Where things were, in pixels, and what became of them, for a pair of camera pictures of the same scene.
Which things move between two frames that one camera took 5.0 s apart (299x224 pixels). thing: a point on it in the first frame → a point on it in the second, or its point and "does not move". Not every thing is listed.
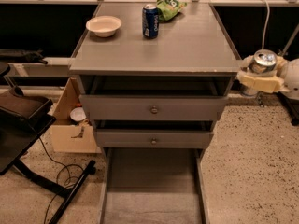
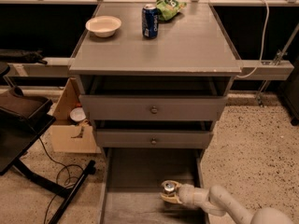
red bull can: (263, 62) → (169, 186)
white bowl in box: (78, 114) does not move
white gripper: (291, 76) → (187, 194)
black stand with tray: (22, 119) does not move
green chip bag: (168, 8) does not move
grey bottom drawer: (153, 186) does not move
